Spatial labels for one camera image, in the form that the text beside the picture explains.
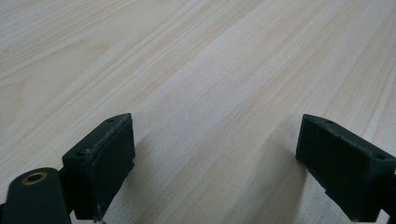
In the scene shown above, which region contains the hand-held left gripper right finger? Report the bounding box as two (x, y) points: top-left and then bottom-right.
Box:
(294, 113), (396, 223)

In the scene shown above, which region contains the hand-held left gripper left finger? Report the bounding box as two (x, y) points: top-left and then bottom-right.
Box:
(61, 112), (136, 222)

